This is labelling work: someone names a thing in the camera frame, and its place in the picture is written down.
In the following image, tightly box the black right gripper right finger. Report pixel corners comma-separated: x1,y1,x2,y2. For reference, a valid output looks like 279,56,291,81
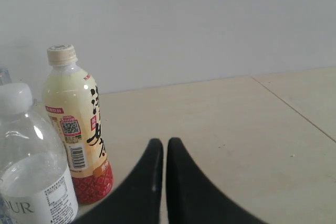
166,137,264,223

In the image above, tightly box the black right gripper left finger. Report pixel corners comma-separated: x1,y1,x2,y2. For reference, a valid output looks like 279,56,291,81
73,138,164,224

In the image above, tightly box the clear bottle blue swirl label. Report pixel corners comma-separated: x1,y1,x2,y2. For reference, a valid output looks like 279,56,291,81
0,67,12,86

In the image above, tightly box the clear water bottle white label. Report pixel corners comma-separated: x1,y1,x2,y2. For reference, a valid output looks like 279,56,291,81
1,83,78,223

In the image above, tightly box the cream tea bottle red base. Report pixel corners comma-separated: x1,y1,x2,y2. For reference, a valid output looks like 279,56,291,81
42,44,113,204

